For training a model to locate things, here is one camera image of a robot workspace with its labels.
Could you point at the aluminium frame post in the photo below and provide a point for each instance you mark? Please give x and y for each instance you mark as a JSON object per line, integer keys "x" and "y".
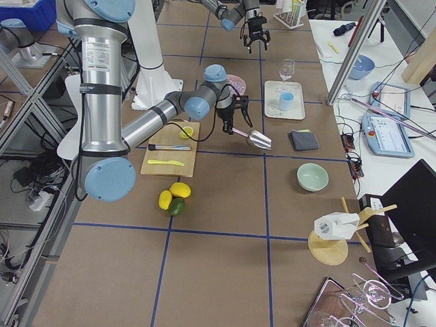
{"x": 362, "y": 31}

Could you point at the white wire cup rack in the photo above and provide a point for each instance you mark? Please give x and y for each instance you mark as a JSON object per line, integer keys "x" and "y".
{"x": 290, "y": 12}

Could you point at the blue plastic cup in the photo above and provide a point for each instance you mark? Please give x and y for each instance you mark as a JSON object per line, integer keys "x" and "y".
{"x": 285, "y": 101}

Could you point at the wooden cup tree stand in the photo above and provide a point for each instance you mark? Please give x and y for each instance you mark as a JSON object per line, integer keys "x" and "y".
{"x": 335, "y": 252}

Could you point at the black monitor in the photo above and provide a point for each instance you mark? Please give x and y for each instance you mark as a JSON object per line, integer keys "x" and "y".
{"x": 414, "y": 219}

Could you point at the yellow lemon oblong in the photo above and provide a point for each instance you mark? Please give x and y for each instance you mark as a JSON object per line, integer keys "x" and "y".
{"x": 165, "y": 199}

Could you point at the yellow plastic knife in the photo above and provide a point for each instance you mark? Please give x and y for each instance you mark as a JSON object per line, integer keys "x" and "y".
{"x": 168, "y": 162}

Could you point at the dark framed tray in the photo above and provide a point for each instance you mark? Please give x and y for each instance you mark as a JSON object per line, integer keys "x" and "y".
{"x": 327, "y": 301}

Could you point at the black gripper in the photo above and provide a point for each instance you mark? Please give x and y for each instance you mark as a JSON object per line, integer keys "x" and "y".
{"x": 255, "y": 26}
{"x": 225, "y": 115}

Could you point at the light green bowl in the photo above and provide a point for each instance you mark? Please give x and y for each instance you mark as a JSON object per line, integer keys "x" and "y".
{"x": 312, "y": 177}

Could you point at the folded dark umbrella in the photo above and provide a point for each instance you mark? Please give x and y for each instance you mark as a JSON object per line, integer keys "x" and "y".
{"x": 339, "y": 31}

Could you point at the hanging wine glasses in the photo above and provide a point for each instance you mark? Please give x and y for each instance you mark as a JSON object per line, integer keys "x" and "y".
{"x": 367, "y": 302}

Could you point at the far blue teach pendant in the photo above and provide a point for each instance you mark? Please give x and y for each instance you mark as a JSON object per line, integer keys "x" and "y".
{"x": 392, "y": 99}

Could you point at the clear wine glass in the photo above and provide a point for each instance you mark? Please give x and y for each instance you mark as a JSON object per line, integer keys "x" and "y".
{"x": 286, "y": 72}

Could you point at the pink bowl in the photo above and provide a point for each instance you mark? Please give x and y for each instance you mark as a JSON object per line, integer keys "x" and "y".
{"x": 238, "y": 85}

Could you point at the yellow lemon round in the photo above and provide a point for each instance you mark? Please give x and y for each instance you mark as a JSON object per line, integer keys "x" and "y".
{"x": 180, "y": 190}

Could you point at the cream bear tray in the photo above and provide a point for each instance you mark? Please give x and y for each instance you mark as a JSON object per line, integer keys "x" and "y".
{"x": 272, "y": 96}

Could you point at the bamboo cutting board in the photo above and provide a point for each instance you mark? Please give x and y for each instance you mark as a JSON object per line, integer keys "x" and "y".
{"x": 170, "y": 135}

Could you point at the yellow spoon on desk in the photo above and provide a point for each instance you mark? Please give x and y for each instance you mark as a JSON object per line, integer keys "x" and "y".
{"x": 334, "y": 48}

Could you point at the steel ice scoop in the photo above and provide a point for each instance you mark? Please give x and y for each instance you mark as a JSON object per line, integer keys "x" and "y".
{"x": 255, "y": 139}

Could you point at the lemon slice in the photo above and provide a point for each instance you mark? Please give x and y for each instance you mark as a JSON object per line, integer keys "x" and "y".
{"x": 187, "y": 132}

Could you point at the near blue teach pendant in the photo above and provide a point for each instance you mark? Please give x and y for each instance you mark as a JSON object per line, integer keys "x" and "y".
{"x": 385, "y": 137}

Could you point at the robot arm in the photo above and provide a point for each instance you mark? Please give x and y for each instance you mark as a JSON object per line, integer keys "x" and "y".
{"x": 247, "y": 11}
{"x": 100, "y": 165}

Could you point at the steel muddler black cap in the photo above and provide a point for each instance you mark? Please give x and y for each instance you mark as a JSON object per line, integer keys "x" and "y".
{"x": 159, "y": 147}

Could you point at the blue bowl on desk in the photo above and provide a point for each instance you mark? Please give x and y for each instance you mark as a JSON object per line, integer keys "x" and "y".
{"x": 362, "y": 67}

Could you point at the blue teach pendant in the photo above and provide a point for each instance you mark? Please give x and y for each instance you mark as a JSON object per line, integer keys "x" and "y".
{"x": 385, "y": 137}
{"x": 392, "y": 99}

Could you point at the green avocado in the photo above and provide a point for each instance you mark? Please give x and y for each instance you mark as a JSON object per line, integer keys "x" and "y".
{"x": 176, "y": 207}

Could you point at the blue storage bin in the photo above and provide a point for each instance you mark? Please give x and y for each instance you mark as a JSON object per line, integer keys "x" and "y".
{"x": 37, "y": 15}

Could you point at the white paper cup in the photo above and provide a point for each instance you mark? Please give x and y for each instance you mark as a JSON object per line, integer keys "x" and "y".
{"x": 336, "y": 226}

